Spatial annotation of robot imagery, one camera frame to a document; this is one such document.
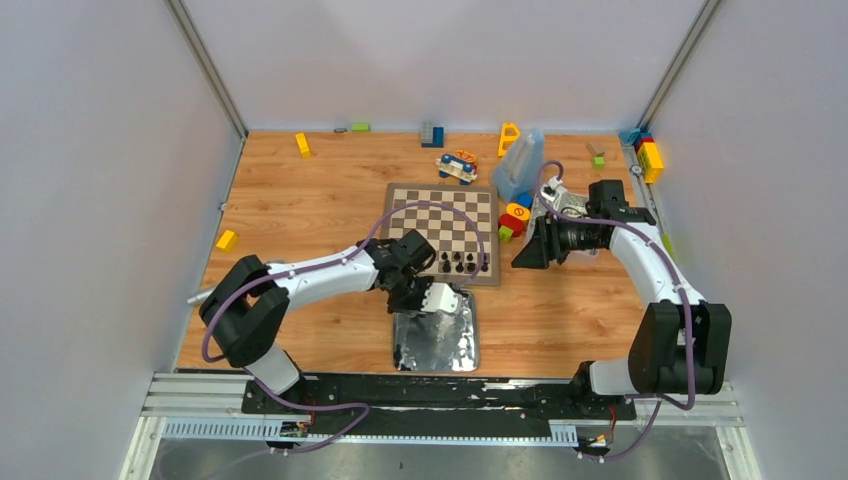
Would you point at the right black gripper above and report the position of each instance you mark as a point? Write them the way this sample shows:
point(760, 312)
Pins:
point(544, 246)

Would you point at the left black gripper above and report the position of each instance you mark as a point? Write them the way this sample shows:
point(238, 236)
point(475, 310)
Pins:
point(403, 295)

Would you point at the red yellow blue block toy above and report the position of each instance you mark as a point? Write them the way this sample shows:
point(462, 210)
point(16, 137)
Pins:
point(516, 217)

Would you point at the silver tray black pieces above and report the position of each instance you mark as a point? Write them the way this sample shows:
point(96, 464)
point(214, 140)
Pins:
point(437, 342)

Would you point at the silver tray white pieces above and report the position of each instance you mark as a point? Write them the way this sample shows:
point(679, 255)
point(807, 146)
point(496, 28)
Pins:
point(573, 205)

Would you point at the translucent blue plastic container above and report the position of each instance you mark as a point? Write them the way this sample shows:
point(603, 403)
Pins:
point(518, 171)

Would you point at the wooden chessboard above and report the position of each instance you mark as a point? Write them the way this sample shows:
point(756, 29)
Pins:
point(453, 218)

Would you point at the colourful toy car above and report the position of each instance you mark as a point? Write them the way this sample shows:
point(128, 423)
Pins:
point(460, 164)

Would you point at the grey cylinder tube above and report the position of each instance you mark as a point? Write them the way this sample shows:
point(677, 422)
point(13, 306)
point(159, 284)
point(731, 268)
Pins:
point(196, 299)

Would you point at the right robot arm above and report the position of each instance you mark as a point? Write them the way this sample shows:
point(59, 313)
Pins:
point(681, 345)

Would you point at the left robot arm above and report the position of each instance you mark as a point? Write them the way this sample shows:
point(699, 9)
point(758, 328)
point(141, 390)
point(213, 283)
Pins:
point(244, 312)

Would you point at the wooden brown block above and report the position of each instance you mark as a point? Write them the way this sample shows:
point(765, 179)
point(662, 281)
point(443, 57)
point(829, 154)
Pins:
point(595, 149)

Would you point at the yellow red blue brick stack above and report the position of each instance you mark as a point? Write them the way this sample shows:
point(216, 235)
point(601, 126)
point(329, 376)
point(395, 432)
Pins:
point(647, 153)

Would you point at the blue grey block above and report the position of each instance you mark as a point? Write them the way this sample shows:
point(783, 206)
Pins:
point(431, 135)

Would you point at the yellow block left edge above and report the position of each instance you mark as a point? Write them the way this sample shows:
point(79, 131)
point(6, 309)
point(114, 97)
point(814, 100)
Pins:
point(227, 241)

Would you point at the yellow block far left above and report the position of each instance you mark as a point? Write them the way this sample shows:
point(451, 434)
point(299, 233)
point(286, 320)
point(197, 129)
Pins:
point(303, 145)

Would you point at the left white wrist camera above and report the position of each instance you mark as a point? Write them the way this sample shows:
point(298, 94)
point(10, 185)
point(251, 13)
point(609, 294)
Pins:
point(441, 298)

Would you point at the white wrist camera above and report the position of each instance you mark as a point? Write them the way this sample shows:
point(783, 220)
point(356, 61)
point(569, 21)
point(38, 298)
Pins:
point(441, 298)
point(553, 192)

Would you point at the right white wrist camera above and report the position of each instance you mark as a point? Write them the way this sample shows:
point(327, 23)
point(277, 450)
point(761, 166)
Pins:
point(553, 192)

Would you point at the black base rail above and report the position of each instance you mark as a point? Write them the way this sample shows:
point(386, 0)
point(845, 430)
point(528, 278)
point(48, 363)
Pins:
point(439, 409)

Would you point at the yellow triangular frame toy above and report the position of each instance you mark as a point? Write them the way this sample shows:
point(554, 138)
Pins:
point(509, 134)

